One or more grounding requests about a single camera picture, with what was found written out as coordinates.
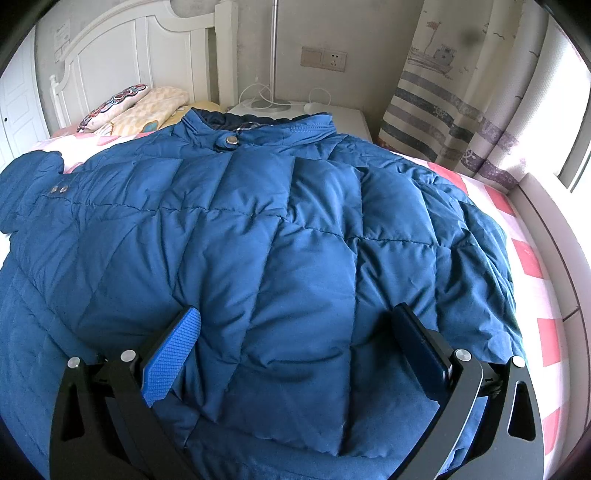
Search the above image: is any blue puffer jacket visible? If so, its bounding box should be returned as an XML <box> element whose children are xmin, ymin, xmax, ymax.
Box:
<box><xmin>0</xmin><ymin>107</ymin><xmax>527</xmax><ymax>480</ymax></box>

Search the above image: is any striped printed curtain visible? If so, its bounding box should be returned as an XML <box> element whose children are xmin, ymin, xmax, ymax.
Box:
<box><xmin>378</xmin><ymin>0</ymin><xmax>555</xmax><ymax>195</ymax></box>

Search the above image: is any pink checked bed sheet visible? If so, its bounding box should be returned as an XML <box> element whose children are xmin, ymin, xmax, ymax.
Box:
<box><xmin>0</xmin><ymin>126</ymin><xmax>575</xmax><ymax>480</ymax></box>

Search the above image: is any silver pole lamp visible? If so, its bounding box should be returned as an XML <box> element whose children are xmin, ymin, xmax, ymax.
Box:
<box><xmin>237</xmin><ymin>0</ymin><xmax>290</xmax><ymax>113</ymax></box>

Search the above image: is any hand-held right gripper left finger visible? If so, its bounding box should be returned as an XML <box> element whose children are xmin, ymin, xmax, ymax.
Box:
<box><xmin>48</xmin><ymin>306</ymin><xmax>204</xmax><ymax>480</ymax></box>

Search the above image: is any beige wall socket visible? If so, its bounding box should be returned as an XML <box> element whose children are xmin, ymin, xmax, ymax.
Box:
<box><xmin>322</xmin><ymin>47</ymin><xmax>347</xmax><ymax>73</ymax></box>

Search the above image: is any window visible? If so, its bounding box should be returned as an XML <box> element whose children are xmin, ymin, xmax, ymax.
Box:
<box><xmin>553</xmin><ymin>41</ymin><xmax>591</xmax><ymax>195</ymax></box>

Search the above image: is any yellow checked pillow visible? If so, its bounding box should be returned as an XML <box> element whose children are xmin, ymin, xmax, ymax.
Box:
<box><xmin>95</xmin><ymin>87</ymin><xmax>191</xmax><ymax>137</ymax></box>

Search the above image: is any white wardrobe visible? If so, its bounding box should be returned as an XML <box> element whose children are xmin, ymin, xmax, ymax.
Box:
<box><xmin>0</xmin><ymin>41</ymin><xmax>50</xmax><ymax>163</ymax></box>

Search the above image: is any colourful patterned pillow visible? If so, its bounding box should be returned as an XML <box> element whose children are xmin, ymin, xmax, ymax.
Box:
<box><xmin>76</xmin><ymin>84</ymin><xmax>151</xmax><ymax>134</ymax></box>

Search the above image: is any white nightstand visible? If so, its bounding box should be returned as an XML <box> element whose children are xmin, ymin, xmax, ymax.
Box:
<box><xmin>228</xmin><ymin>100</ymin><xmax>371</xmax><ymax>145</ymax></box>

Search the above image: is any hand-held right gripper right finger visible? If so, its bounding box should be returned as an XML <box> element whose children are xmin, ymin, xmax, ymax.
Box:
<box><xmin>390</xmin><ymin>302</ymin><xmax>546</xmax><ymax>480</ymax></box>

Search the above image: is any paper note on wall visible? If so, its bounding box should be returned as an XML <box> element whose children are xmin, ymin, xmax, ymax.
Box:
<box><xmin>52</xmin><ymin>20</ymin><xmax>70</xmax><ymax>64</ymax></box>

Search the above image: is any thin white cable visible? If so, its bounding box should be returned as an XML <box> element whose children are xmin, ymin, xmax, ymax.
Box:
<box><xmin>305</xmin><ymin>88</ymin><xmax>334</xmax><ymax>114</ymax></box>

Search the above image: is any white wooden headboard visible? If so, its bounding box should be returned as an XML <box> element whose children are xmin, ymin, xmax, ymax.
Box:
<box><xmin>48</xmin><ymin>0</ymin><xmax>239</xmax><ymax>128</ymax></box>

